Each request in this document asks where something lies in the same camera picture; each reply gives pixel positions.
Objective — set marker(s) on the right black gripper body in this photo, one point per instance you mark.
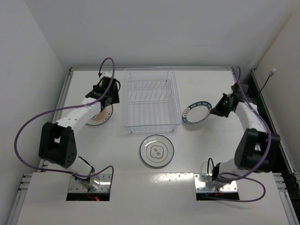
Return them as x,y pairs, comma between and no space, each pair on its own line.
219,110

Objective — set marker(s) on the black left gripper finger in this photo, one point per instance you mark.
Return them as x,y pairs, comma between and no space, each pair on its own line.
115,93
106,101

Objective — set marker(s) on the orange sunburst plate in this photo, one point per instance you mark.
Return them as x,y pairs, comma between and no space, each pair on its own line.
101,117

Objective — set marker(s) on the white plate thin green rim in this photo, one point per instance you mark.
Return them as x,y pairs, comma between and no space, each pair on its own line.
156,151

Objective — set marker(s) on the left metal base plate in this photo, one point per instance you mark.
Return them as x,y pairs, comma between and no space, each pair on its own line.
96,184

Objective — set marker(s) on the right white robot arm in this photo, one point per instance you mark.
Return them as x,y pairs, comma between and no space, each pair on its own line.
258,147

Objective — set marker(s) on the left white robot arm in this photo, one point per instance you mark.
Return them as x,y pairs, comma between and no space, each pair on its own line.
57,143

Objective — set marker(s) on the green rim lettered plate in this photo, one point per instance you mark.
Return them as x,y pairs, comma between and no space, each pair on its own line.
196,112

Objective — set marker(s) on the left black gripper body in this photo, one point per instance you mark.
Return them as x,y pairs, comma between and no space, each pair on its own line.
113,94

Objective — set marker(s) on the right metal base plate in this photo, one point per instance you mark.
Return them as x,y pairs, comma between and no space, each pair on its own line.
205,185

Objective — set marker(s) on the metal base plate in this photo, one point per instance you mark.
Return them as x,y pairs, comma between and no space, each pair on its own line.
96,184
205,185

